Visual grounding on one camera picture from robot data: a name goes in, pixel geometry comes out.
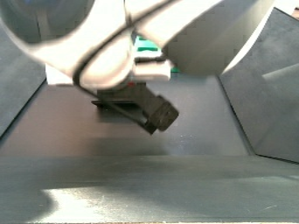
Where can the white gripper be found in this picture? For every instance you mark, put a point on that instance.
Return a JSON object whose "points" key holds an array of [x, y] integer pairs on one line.
{"points": [[137, 73]]}

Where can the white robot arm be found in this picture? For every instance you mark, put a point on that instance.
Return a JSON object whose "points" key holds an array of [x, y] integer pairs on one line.
{"points": [[82, 36]]}

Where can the black curved holder stand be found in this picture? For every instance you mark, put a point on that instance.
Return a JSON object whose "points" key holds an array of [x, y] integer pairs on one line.
{"points": [[126, 96]]}

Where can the green shape sorter block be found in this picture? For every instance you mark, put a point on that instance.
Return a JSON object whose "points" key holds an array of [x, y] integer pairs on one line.
{"points": [[150, 46]]}

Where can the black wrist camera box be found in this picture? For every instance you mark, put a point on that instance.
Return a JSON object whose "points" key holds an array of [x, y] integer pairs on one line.
{"points": [[155, 115]]}

